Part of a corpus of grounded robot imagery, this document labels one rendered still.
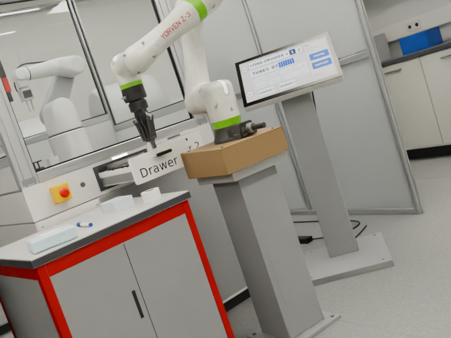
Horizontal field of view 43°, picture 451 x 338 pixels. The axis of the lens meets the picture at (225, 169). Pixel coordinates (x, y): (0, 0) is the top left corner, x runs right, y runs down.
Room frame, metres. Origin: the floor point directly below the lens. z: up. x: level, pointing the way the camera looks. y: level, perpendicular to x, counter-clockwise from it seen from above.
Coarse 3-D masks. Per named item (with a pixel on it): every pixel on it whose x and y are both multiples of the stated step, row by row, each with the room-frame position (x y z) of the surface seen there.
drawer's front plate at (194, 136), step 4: (192, 132) 2.85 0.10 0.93; (196, 132) 2.87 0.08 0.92; (180, 136) 2.81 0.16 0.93; (184, 136) 2.82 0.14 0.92; (188, 136) 2.83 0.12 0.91; (192, 136) 2.85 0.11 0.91; (196, 136) 2.86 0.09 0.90; (200, 136) 2.88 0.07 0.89; (168, 140) 2.78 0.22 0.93; (172, 140) 2.78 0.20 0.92; (176, 140) 2.79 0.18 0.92; (188, 140) 2.83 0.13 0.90; (192, 140) 2.84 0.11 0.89; (196, 140) 2.86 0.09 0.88; (200, 140) 2.87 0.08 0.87; (160, 144) 2.73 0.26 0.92; (164, 144) 2.74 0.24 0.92; (188, 144) 2.82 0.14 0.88; (192, 144) 2.84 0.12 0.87; (196, 144) 2.85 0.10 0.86; (200, 144) 2.87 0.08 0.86; (192, 148) 2.83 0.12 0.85
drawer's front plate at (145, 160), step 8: (168, 144) 2.38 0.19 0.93; (176, 144) 2.40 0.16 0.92; (184, 144) 2.42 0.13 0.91; (176, 152) 2.39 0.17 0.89; (128, 160) 2.26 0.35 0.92; (136, 160) 2.27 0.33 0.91; (144, 160) 2.30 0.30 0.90; (152, 160) 2.32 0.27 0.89; (160, 160) 2.34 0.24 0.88; (176, 160) 2.38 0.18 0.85; (136, 168) 2.27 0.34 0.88; (152, 168) 2.31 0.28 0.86; (160, 168) 2.33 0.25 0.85; (168, 168) 2.35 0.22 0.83; (176, 168) 2.38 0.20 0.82; (136, 176) 2.26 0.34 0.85; (152, 176) 2.30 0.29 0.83
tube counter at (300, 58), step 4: (296, 56) 3.00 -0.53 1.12; (300, 56) 2.99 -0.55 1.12; (304, 56) 2.98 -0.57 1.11; (284, 60) 3.01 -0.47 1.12; (288, 60) 3.00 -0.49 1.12; (292, 60) 2.99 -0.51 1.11; (296, 60) 2.98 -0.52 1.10; (300, 60) 2.97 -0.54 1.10; (272, 64) 3.02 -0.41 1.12; (276, 64) 3.01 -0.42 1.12; (280, 64) 3.00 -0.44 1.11; (284, 64) 2.99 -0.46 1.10; (288, 64) 2.98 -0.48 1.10; (272, 68) 3.00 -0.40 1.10; (276, 68) 3.00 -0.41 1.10
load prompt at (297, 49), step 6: (294, 48) 3.03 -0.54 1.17; (300, 48) 3.02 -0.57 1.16; (276, 54) 3.05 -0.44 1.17; (282, 54) 3.04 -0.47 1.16; (288, 54) 3.02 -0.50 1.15; (294, 54) 3.01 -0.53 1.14; (258, 60) 3.07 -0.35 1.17; (264, 60) 3.06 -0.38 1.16; (270, 60) 3.04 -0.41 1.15; (276, 60) 3.03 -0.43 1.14; (252, 66) 3.06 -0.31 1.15; (258, 66) 3.05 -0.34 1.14
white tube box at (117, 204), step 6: (114, 198) 2.27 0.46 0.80; (120, 198) 2.22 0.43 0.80; (126, 198) 2.17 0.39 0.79; (132, 198) 2.18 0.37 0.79; (102, 204) 2.21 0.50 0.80; (108, 204) 2.17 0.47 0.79; (114, 204) 2.13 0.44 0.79; (120, 204) 2.15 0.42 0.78; (126, 204) 2.16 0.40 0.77; (132, 204) 2.18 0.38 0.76; (102, 210) 2.23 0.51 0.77; (108, 210) 2.19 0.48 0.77; (114, 210) 2.14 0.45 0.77
